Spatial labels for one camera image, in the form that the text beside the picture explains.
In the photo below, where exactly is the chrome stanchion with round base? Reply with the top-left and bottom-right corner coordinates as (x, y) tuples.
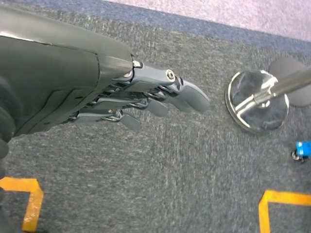
(224, 66), (311, 135)

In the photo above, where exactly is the black stanchion with round base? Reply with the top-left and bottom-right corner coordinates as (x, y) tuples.
(268, 58), (311, 107)

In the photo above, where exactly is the blue metal shelf rack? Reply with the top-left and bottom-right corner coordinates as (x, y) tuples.
(291, 141), (311, 164)

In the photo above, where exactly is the yellow floor tape marking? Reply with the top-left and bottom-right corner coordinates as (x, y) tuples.
(258, 189), (311, 233)

